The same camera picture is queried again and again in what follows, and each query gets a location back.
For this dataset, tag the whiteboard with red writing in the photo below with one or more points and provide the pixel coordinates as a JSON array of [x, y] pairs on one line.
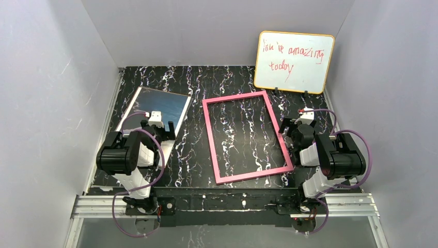
[[295, 62]]

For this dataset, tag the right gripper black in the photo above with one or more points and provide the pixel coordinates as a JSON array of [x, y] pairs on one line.
[[294, 127]]

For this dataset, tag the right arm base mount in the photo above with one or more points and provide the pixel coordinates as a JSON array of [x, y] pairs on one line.
[[309, 207]]

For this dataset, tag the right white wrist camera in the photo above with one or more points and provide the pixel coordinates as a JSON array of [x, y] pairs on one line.
[[306, 116]]

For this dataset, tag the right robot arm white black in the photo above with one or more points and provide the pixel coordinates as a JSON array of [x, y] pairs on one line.
[[335, 157]]

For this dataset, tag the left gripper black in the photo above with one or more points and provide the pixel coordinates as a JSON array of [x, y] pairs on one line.
[[161, 130]]

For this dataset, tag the sky and sea photo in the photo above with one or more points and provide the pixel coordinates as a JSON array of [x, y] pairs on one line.
[[173, 107]]

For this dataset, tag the aluminium rail at front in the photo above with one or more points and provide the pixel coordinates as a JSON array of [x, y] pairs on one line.
[[338, 205]]

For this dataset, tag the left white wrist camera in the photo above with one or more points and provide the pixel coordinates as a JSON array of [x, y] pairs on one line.
[[154, 118]]

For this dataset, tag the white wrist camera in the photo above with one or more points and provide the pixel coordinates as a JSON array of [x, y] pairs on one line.
[[306, 116], [154, 118]]

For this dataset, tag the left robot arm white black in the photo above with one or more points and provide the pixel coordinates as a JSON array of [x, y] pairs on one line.
[[122, 156]]

